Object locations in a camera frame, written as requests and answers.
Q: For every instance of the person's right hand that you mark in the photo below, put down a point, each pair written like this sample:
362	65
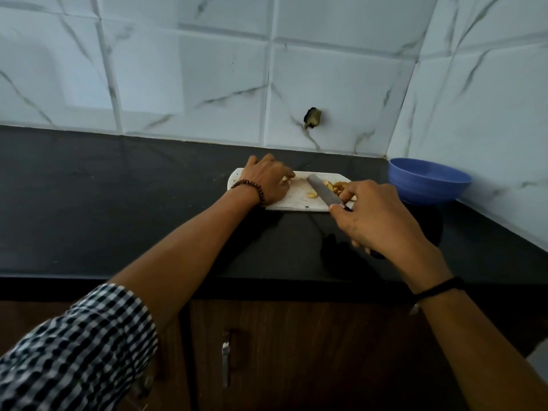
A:
385	226

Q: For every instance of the person's left hand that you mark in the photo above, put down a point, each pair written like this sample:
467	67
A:
269	179

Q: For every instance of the cut potato half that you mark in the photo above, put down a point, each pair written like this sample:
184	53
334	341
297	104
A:
285	180

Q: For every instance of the white cutting board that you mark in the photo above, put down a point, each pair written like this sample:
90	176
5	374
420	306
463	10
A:
295	201

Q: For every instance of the steel kitchen knife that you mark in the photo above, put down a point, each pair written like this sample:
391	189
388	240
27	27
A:
323	190

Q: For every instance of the blue plastic bowl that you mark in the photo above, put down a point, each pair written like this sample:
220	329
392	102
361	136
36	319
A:
428	181

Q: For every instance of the chopped yellow food pieces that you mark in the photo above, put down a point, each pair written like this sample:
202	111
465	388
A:
336	187

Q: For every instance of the person's left forearm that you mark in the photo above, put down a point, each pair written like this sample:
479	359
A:
180	256

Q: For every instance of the person's right forearm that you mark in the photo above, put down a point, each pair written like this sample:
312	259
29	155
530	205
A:
484	351

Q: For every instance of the black wristband with charm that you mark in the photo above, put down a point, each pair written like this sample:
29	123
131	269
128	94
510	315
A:
441	287

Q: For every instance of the black white checkered shirt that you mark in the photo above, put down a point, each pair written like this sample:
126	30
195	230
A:
73	351

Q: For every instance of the brown wall pipe stub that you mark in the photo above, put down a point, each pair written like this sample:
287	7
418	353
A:
312	118

